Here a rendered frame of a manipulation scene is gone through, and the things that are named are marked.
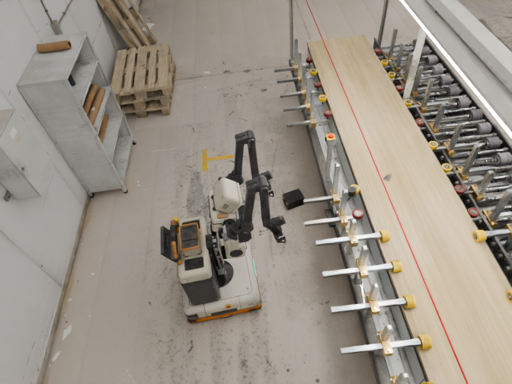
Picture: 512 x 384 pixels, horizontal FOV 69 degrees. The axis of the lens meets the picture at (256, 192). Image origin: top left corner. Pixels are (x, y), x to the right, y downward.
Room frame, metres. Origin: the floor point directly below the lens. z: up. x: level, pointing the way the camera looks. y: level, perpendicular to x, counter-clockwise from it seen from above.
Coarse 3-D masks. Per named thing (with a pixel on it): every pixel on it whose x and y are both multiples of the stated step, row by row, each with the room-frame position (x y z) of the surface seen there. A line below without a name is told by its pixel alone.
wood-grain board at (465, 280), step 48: (336, 48) 4.08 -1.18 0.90; (336, 96) 3.16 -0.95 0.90; (384, 96) 3.05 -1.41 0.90; (384, 144) 2.37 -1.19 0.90; (384, 192) 1.84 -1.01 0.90; (432, 192) 1.77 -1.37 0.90; (432, 240) 1.35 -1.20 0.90; (432, 288) 1.00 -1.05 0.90; (480, 288) 0.96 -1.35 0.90; (432, 336) 0.70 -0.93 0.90; (480, 336) 0.67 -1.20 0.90
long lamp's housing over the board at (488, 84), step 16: (416, 0) 1.88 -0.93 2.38; (416, 16) 1.80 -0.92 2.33; (432, 16) 1.69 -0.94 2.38; (432, 32) 1.61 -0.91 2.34; (448, 32) 1.52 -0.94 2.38; (448, 48) 1.45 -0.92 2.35; (464, 48) 1.38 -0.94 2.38; (464, 64) 1.30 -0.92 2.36; (480, 64) 1.25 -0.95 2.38; (480, 80) 1.18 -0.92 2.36; (496, 80) 1.14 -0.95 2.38; (496, 96) 1.07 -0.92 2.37; (496, 112) 1.02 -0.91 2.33
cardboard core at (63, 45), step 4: (64, 40) 3.62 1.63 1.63; (68, 40) 3.62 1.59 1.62; (40, 44) 3.61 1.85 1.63; (44, 44) 3.60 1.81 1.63; (48, 44) 3.59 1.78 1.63; (52, 44) 3.59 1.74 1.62; (56, 44) 3.58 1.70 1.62; (60, 44) 3.58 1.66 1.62; (64, 44) 3.58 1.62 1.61; (68, 44) 3.58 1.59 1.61; (40, 48) 3.58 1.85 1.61; (44, 48) 3.58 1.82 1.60; (48, 48) 3.57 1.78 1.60; (52, 48) 3.57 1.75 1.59; (56, 48) 3.57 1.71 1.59; (60, 48) 3.57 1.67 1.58; (64, 48) 3.57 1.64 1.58; (68, 48) 3.58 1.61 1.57; (40, 52) 3.58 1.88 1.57; (44, 52) 3.59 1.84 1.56
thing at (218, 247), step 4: (212, 232) 1.80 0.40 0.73; (216, 232) 1.75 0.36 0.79; (220, 232) 1.80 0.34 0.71; (216, 236) 1.71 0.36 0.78; (216, 240) 1.69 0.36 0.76; (216, 244) 1.64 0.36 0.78; (220, 244) 1.71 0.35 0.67; (216, 248) 1.61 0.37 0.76; (220, 248) 1.63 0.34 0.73; (224, 248) 1.70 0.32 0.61; (220, 252) 1.59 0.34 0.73; (224, 252) 1.67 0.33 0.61; (216, 256) 1.61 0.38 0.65; (220, 256) 1.61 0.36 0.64; (224, 256) 1.63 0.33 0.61
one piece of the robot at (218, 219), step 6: (210, 192) 1.79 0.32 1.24; (210, 198) 1.73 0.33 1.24; (210, 204) 1.68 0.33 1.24; (210, 210) 1.63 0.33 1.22; (216, 210) 1.62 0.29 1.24; (210, 216) 1.69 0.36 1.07; (216, 216) 1.56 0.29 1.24; (222, 216) 1.56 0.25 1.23; (228, 216) 1.56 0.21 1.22; (234, 216) 1.56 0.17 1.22; (216, 222) 1.54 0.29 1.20; (222, 222) 1.54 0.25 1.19; (228, 222) 1.51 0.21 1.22; (216, 228) 1.54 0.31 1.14; (222, 234) 1.61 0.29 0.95; (234, 240) 1.58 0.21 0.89; (228, 246) 1.57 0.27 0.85; (234, 246) 1.57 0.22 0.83; (240, 246) 1.58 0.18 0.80; (228, 252) 1.57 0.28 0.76; (234, 252) 1.57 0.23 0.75; (240, 252) 1.57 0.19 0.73
